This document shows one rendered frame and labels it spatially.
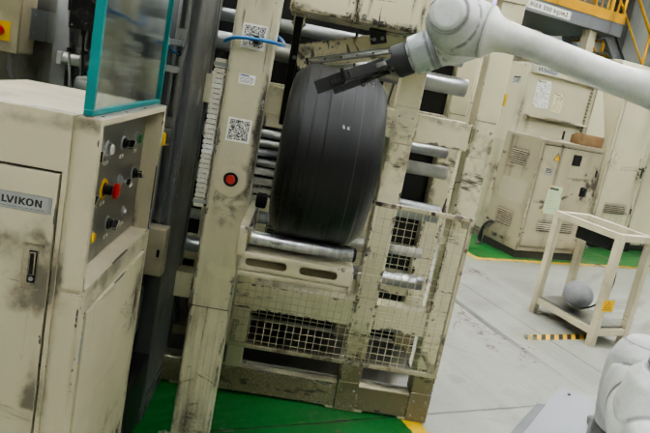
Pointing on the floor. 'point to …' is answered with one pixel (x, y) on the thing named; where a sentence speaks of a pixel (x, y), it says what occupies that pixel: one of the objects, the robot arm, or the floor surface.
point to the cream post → (191, 415)
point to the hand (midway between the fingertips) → (329, 86)
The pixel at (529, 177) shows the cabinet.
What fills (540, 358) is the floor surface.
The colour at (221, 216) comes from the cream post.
